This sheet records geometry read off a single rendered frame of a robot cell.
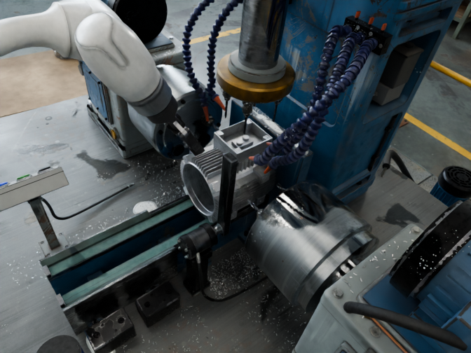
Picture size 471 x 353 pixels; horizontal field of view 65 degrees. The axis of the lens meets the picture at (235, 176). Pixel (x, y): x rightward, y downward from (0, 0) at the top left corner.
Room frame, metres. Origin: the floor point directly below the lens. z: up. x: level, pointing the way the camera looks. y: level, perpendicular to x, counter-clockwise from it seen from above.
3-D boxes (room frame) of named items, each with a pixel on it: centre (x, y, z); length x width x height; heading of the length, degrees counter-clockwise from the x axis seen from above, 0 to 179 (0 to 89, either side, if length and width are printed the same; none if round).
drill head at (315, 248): (0.50, -0.21, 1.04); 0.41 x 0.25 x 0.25; 43
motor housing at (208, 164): (0.74, 0.02, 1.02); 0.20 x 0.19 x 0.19; 132
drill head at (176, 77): (1.01, 0.25, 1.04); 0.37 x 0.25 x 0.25; 43
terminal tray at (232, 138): (0.77, -0.01, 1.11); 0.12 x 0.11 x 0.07; 132
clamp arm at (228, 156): (0.56, 0.02, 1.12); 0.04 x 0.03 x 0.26; 133
